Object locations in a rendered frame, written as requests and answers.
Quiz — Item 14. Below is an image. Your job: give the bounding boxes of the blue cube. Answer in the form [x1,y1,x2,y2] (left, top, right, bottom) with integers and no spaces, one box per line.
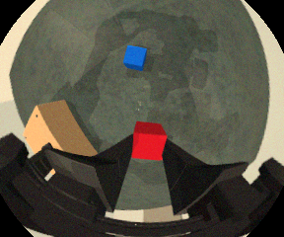
[123,46,147,71]

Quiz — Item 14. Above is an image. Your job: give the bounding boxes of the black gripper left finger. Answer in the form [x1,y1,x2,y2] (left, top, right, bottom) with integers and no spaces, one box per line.
[44,134,134,213]

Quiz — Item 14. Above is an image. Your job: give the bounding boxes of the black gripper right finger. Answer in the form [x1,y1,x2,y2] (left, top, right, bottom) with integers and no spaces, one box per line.
[162,139,249,216]

